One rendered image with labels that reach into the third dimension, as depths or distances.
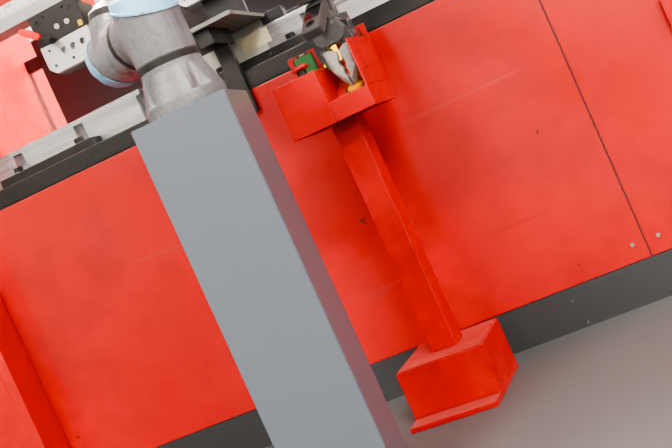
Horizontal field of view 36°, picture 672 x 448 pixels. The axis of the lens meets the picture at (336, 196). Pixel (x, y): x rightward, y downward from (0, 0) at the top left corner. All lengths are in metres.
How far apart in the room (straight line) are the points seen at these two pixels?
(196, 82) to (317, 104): 0.44
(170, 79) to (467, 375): 0.89
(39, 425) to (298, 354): 1.19
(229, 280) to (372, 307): 0.79
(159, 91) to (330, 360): 0.54
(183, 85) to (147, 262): 0.95
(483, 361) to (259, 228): 0.65
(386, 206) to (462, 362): 0.37
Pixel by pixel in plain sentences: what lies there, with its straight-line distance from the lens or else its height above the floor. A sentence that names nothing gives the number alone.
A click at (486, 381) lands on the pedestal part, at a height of 0.04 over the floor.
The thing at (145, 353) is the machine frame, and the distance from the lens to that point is 2.73.
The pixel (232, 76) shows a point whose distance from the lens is 2.51.
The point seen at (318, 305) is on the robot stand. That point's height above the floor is 0.38.
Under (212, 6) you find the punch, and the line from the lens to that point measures 2.70.
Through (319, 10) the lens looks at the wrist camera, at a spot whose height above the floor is 0.89.
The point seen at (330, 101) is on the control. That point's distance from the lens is 2.20.
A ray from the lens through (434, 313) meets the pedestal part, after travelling 2.26.
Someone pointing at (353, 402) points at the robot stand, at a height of 0.20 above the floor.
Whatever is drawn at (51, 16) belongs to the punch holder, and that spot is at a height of 1.24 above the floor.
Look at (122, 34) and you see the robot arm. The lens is 1.86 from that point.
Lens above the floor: 0.59
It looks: 2 degrees down
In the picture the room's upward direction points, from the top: 24 degrees counter-clockwise
